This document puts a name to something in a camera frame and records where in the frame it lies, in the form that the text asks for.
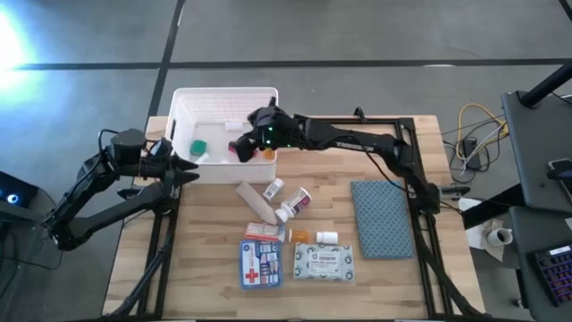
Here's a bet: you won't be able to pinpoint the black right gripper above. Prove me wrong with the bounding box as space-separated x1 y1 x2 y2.
228 96 307 164

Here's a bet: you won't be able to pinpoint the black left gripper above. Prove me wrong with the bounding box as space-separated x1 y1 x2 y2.
142 151 201 187

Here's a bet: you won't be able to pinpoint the pink packet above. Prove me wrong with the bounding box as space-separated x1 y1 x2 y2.
227 141 262 164

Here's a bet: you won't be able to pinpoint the small white labelled bottle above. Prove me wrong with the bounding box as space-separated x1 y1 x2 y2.
262 177 286 202

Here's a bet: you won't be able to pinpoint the tan bandage roll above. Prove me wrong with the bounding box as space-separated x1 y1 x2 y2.
234 180 280 226

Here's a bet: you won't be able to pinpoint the white bottle with purple label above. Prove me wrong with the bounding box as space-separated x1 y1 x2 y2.
273 186 313 225

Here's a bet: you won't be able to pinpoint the red white Tylenol box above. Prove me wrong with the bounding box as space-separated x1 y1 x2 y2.
243 222 287 243

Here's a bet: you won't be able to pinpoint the orange pill bottle white cap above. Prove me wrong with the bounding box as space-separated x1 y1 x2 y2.
288 228 312 245

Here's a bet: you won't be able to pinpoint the blue first aid kit case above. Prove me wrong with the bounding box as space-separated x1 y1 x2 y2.
239 239 284 291

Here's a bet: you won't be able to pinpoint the plain white pill bottle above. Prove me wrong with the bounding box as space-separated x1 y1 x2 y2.
315 230 340 246

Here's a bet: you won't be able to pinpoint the white packet with blue logos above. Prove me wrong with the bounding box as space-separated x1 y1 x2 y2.
292 241 356 283

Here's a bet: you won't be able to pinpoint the white perforated plastic basket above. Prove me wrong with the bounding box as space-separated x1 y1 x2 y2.
164 86 280 185

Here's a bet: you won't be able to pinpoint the blue patterned pad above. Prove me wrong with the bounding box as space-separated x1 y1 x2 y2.
349 179 416 261

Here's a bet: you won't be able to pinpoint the black device with blue light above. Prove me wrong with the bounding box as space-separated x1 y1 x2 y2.
0 170 40 223

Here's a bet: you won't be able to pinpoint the black power adapter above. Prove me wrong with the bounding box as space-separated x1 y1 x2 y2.
461 137 483 172

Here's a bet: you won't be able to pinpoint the crumpled paper napkin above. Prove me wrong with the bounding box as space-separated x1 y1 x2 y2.
463 217 507 263

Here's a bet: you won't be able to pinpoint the white cup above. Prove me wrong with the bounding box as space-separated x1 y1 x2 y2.
485 226 515 248

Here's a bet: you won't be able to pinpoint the grey side desk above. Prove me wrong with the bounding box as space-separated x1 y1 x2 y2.
500 90 572 212

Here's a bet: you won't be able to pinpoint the dark lower side desk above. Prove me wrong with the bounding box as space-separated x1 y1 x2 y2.
508 206 572 322

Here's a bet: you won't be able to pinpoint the black slanted pole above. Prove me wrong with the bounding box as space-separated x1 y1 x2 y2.
519 60 572 109

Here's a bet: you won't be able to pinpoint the black smartphone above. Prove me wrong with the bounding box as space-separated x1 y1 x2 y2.
546 157 572 181

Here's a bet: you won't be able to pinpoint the black keyboard purple keys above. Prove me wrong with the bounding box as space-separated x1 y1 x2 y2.
528 244 572 308

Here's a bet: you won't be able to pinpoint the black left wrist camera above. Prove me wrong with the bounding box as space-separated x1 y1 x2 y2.
149 137 175 157

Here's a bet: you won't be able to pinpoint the yellow cable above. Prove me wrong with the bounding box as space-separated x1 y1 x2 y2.
455 102 509 163

